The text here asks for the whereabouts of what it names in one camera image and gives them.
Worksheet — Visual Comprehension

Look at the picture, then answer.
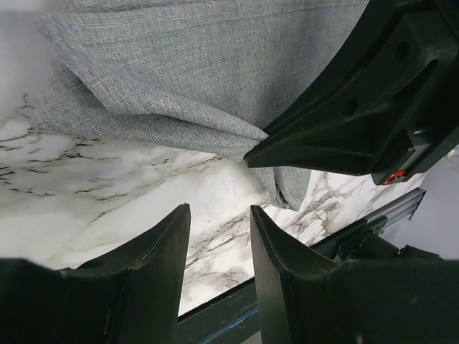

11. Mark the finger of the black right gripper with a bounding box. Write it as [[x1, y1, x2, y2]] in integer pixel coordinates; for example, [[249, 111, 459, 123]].
[[245, 1, 432, 176]]

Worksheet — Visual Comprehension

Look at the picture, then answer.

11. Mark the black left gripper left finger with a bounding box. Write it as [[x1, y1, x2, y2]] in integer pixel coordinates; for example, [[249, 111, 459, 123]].
[[77, 204, 191, 343]]

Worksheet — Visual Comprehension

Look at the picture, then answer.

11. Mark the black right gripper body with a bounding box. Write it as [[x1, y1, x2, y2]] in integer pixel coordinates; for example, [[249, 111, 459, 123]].
[[372, 1, 458, 185]]

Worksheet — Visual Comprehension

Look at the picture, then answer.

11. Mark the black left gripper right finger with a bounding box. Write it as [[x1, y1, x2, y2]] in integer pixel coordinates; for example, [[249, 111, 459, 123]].
[[250, 206, 344, 343]]

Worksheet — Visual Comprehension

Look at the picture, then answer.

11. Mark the grey cloth napkin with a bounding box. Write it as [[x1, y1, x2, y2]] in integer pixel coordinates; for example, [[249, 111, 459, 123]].
[[34, 0, 370, 211]]

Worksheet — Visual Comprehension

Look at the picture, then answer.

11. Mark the black mounting base bar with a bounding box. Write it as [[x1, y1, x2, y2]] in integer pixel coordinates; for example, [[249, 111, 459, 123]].
[[176, 188, 436, 344]]

